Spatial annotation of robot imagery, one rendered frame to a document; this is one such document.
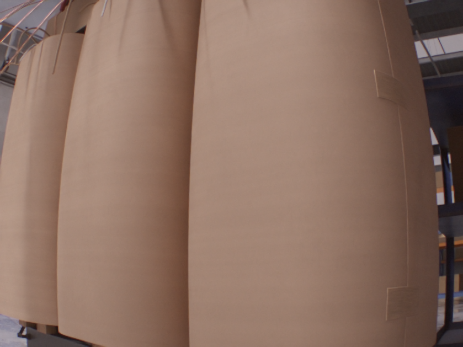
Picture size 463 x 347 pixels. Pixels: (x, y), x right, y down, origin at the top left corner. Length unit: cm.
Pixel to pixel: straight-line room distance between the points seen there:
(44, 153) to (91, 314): 53
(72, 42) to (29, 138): 32
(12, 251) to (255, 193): 82
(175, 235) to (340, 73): 44
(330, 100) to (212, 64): 24
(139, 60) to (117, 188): 28
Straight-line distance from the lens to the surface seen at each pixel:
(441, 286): 883
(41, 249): 125
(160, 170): 92
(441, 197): 594
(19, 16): 194
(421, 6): 785
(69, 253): 103
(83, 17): 150
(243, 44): 79
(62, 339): 129
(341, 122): 67
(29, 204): 128
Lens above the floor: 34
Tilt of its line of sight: 13 degrees up
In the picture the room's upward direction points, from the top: straight up
